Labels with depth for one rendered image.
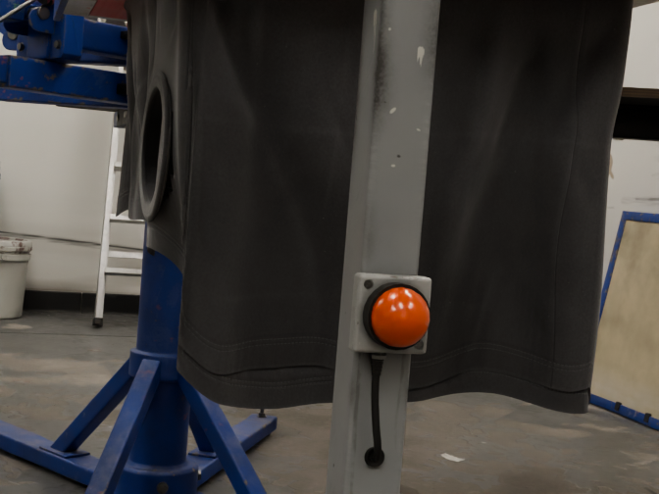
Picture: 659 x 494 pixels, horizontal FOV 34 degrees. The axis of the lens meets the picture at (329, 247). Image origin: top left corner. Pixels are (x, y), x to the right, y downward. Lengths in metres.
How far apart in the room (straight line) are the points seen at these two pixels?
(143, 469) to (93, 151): 3.42
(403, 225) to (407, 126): 0.06
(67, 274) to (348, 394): 4.93
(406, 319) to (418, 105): 0.14
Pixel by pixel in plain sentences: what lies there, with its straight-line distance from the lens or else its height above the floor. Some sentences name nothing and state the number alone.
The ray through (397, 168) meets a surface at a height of 0.74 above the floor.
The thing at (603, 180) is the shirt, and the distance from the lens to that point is 1.09.
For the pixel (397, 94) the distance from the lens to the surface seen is 0.69.
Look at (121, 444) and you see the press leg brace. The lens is 2.15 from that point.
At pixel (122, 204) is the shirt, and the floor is 0.69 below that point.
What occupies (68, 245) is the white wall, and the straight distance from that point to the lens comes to 5.58.
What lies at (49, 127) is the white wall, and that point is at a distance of 5.57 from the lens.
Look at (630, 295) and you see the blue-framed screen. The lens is 4.13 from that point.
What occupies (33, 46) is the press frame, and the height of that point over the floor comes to 0.95.
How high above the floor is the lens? 0.73
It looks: 3 degrees down
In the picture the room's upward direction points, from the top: 4 degrees clockwise
